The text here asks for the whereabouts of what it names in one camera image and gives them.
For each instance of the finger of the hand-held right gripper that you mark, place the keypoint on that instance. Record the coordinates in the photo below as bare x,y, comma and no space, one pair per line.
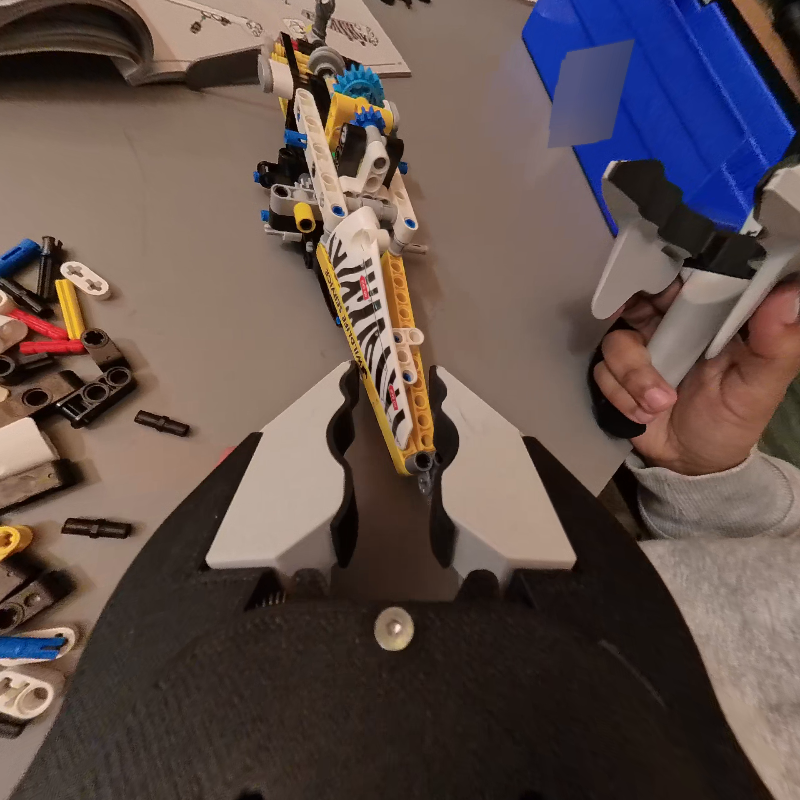
784,212
631,262

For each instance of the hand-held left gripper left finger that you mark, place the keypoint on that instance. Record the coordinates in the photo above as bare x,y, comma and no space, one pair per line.
281,500

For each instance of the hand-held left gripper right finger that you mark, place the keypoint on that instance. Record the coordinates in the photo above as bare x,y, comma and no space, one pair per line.
500,500

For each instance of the zebra striped lego panel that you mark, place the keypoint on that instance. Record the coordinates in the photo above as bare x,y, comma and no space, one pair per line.
369,300

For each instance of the lego helicopter model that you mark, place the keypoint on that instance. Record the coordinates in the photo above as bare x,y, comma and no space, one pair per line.
315,150

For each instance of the pile of loose lego pieces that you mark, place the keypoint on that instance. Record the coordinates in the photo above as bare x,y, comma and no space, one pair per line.
94,394

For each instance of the person's right hand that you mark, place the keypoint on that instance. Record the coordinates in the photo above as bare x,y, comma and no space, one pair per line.
737,406

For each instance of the blue plastic bin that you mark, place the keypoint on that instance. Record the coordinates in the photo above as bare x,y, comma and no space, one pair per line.
687,94

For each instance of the open instruction booklet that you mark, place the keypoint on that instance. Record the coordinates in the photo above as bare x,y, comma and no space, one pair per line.
206,31

